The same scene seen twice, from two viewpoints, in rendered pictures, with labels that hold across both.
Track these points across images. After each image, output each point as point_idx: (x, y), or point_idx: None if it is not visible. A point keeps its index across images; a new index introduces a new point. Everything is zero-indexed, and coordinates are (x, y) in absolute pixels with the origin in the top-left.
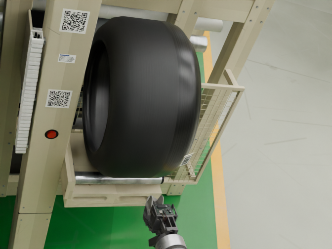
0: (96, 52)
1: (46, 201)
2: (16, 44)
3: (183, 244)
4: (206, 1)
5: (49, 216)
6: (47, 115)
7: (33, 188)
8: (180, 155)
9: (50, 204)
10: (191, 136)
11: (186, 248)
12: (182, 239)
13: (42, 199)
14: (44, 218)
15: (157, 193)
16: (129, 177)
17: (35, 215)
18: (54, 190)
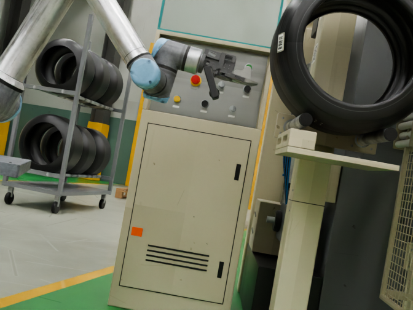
0: (394, 56)
1: (294, 182)
2: None
3: (192, 47)
4: None
5: (291, 205)
6: (310, 73)
7: (295, 162)
8: (276, 34)
9: (294, 186)
10: (287, 13)
11: (188, 47)
12: (197, 49)
13: (294, 178)
14: (289, 208)
15: (289, 129)
16: (278, 89)
17: (289, 203)
18: (297, 165)
